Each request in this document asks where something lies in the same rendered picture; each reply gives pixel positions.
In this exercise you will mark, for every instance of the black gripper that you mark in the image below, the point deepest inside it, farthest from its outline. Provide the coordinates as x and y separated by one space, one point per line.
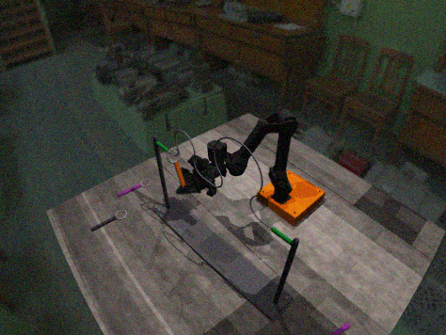
194 183

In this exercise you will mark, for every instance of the orange handle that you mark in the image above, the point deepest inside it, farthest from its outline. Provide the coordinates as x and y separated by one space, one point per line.
177 167

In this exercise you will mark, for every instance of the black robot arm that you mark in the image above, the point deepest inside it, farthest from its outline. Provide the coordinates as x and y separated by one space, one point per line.
236 163

